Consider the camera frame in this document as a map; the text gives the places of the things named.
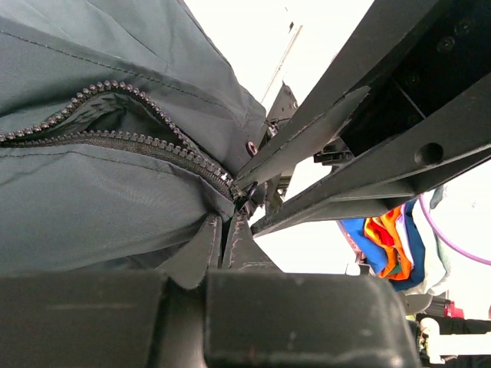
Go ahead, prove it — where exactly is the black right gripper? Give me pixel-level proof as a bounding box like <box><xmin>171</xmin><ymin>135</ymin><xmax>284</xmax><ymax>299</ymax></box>
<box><xmin>236</xmin><ymin>1</ymin><xmax>490</xmax><ymax>236</ymax></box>

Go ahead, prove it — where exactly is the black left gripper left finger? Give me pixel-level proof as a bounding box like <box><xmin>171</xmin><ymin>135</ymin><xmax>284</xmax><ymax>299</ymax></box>
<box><xmin>1</xmin><ymin>215</ymin><xmax>222</xmax><ymax>367</ymax></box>

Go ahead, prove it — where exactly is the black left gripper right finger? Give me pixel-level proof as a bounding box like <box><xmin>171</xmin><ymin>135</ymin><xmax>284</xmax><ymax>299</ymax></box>
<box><xmin>203</xmin><ymin>215</ymin><xmax>420</xmax><ymax>367</ymax></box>

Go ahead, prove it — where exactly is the grey gradient zip jacket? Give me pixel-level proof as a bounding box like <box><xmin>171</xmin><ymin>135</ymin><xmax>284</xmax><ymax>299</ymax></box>
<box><xmin>1</xmin><ymin>1</ymin><xmax>265</xmax><ymax>274</ymax></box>

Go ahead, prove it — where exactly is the colourful cloth pile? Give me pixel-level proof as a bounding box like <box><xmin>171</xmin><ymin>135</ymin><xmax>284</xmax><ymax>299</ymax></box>
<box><xmin>338</xmin><ymin>199</ymin><xmax>451</xmax><ymax>296</ymax></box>

